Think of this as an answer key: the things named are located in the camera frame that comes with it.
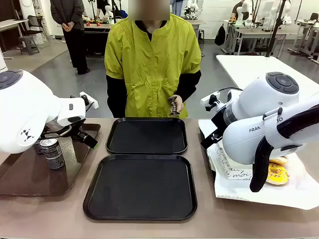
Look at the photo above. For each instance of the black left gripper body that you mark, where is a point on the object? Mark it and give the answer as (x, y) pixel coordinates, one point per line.
(77, 130)

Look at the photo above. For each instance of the black bag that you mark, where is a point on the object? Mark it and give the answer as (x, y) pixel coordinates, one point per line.
(220, 36)

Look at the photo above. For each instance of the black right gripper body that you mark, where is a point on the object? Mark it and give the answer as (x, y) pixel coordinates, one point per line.
(219, 122)

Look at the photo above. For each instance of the white paper sheet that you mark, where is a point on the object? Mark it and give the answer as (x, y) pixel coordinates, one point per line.
(236, 191)

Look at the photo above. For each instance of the gray lab desk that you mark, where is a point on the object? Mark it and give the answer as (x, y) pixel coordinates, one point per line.
(261, 32)
(306, 23)

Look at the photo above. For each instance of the black tray under paper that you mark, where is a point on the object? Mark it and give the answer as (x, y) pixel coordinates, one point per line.
(211, 166)

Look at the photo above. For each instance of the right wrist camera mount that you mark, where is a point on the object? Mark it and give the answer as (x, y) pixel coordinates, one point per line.
(210, 99)

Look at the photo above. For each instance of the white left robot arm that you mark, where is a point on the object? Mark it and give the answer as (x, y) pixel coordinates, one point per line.
(25, 107)

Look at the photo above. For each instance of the person's left forearm black sleeve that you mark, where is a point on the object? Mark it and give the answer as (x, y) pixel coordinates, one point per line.
(189, 84)

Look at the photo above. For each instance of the black office chair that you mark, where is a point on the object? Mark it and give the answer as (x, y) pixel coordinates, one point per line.
(35, 21)

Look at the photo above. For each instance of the brown plastic tray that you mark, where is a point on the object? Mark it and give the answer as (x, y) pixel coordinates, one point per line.
(37, 179)

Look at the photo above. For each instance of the person in black jacket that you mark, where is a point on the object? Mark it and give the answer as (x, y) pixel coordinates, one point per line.
(101, 6)

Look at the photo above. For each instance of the black pole stand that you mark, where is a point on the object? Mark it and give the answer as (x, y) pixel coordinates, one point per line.
(274, 37)

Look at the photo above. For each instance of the person's right forearm black sleeve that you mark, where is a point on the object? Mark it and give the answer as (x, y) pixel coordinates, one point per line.
(115, 99)

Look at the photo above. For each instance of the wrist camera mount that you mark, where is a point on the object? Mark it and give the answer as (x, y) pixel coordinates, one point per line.
(210, 99)
(91, 102)

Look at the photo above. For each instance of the white desk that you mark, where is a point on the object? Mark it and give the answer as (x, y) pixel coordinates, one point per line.
(10, 23)

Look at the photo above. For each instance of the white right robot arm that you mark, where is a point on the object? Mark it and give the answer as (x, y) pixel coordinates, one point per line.
(261, 104)

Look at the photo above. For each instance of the person in yellow-green shirt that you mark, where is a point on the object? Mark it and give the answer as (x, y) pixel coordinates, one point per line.
(149, 62)

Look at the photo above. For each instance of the yellow frosted sprinkle donut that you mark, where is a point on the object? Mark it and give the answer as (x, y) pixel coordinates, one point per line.
(279, 175)

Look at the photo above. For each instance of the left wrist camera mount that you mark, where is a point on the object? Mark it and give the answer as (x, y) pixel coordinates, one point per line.
(91, 102)

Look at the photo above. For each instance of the gray stool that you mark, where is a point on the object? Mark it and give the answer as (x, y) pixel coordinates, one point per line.
(28, 39)

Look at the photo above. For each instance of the standing person dark clothes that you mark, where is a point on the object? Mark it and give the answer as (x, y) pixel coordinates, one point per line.
(72, 37)

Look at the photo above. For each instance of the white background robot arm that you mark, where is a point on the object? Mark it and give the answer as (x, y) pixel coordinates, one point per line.
(274, 15)
(243, 12)
(109, 12)
(192, 7)

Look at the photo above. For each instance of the black plastic tray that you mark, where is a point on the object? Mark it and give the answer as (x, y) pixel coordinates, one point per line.
(147, 135)
(139, 186)

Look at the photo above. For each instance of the seated person brown top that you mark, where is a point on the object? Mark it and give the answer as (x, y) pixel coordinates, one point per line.
(235, 8)

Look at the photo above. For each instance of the person's left hand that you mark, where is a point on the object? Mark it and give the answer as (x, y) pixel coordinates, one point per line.
(180, 104)

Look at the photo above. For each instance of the table with coloured items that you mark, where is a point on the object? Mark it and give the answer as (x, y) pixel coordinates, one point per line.
(97, 27)

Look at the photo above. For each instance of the white table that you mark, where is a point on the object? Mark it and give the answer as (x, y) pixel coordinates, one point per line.
(249, 67)

